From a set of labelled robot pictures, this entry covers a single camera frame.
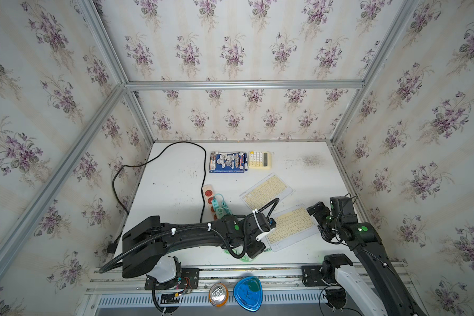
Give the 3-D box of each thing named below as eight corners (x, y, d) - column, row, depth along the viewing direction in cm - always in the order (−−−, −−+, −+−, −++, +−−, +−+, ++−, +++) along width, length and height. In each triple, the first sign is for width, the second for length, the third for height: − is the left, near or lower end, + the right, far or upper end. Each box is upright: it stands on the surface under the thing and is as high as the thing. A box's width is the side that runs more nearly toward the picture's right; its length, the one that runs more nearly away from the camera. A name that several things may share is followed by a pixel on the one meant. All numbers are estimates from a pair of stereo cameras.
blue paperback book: (208, 172, 107) (207, 169, 105) (210, 155, 115) (209, 151, 113) (244, 172, 107) (244, 169, 105) (244, 155, 116) (244, 151, 113)
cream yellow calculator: (248, 168, 109) (248, 165, 107) (248, 153, 116) (248, 150, 114) (272, 168, 109) (273, 166, 107) (270, 154, 116) (271, 151, 114)
